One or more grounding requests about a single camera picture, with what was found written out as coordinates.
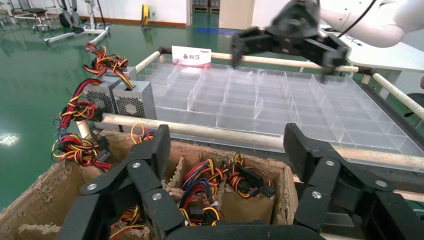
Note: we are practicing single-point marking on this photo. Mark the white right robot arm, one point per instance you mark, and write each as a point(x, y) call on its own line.
point(381, 23)

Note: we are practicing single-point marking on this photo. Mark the black pipe joint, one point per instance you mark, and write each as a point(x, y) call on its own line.
point(366, 71)
point(164, 51)

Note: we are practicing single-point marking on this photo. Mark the beige door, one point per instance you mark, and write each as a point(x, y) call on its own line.
point(236, 13)

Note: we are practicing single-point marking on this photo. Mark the black tablet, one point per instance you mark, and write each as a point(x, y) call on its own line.
point(328, 30)

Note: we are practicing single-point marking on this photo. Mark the white sign with red print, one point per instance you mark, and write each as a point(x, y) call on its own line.
point(191, 54)

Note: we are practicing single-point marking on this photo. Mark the clear acrylic divided tray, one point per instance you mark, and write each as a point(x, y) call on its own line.
point(275, 106)

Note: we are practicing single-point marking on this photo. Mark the white table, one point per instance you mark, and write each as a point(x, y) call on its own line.
point(381, 54)

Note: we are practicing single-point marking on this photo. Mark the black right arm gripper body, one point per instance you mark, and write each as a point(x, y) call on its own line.
point(294, 30)

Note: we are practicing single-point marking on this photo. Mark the black seat metal chair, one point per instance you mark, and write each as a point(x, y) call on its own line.
point(36, 11)

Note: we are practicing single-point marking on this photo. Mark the blue floor mat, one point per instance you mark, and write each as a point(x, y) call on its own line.
point(212, 30)

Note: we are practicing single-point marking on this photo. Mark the white upright rack post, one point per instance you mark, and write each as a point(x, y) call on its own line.
point(84, 129)

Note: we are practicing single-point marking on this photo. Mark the white wheeled equipment stand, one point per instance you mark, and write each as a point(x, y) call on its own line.
point(82, 31)

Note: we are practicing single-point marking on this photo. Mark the short white rack pipe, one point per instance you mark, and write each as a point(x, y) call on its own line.
point(147, 60)

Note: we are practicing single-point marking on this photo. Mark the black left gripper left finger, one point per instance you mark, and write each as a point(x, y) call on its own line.
point(149, 185)

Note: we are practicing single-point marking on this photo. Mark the brown cardboard box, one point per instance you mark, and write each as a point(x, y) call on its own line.
point(245, 207)

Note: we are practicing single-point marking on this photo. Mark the long white rack pipe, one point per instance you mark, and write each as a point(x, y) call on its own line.
point(285, 62)
point(205, 130)

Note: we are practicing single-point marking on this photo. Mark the yellow floor fan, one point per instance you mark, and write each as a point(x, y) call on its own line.
point(145, 15)

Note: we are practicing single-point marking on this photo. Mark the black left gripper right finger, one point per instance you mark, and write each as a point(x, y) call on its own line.
point(324, 179)

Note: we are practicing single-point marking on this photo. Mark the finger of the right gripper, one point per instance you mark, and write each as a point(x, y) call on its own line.
point(251, 41)
point(333, 54)

